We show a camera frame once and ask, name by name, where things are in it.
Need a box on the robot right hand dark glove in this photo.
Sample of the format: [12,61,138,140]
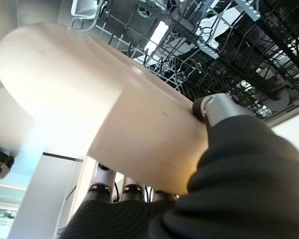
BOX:
[56,93,299,239]

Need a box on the built-in dishwasher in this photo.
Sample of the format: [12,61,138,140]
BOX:
[0,0,299,128]

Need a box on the cream ceramic plate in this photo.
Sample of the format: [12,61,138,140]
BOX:
[0,23,210,197]

